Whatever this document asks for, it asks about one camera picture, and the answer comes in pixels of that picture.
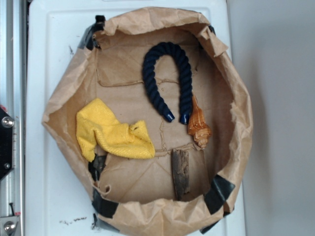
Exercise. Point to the brown bark wood piece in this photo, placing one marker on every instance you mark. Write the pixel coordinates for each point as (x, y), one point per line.
(180, 171)

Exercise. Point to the yellow cloth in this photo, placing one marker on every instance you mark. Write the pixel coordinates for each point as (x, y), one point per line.
(96, 125)

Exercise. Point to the orange spiral seashell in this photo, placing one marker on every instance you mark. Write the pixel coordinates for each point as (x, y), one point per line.
(197, 127)

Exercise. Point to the white plastic tray base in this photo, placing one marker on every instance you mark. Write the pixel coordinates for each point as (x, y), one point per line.
(56, 202)

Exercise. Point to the metal frame rail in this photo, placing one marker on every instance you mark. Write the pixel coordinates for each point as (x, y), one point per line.
(13, 68)

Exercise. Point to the black metal bracket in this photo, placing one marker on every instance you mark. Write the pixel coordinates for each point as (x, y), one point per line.
(6, 143)

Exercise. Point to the brown paper lined bin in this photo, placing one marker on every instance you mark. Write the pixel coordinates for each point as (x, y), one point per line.
(137, 196)

